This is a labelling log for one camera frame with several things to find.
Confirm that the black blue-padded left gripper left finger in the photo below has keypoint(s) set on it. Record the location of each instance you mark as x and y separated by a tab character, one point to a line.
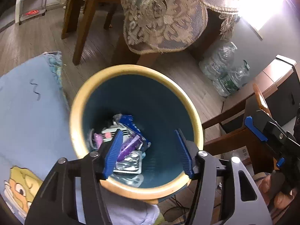
55	201

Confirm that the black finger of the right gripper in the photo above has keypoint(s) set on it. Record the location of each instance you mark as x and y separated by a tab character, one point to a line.
248	122

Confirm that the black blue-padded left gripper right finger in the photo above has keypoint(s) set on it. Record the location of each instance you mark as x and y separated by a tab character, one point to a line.
241	200

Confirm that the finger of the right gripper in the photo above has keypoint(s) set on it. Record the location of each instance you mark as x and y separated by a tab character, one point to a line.
280	162

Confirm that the purple plastic bottle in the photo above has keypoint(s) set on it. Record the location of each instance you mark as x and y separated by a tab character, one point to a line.
128	146

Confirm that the green white carton box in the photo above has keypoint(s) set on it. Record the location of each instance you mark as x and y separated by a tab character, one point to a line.
109	132

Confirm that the right hand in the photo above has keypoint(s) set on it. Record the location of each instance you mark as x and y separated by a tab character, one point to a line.
281	200

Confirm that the beige black cabinet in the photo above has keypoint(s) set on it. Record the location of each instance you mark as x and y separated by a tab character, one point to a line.
279	83

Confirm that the large clear water bottle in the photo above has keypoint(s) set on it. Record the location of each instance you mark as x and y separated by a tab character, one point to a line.
218	61

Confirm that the pink snack wrapper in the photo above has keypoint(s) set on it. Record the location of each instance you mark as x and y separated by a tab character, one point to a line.
98	140

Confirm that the teal bin with yellow rim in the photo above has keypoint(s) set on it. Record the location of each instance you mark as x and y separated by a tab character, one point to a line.
147	108

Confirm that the light blue cartoon cloth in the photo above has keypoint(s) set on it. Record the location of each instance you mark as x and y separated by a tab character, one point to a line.
35	135

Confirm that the wooden chair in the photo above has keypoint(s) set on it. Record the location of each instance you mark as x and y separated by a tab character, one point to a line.
78	17

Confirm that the white wheeled shelf cart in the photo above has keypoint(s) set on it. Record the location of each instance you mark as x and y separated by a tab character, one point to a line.
27	9

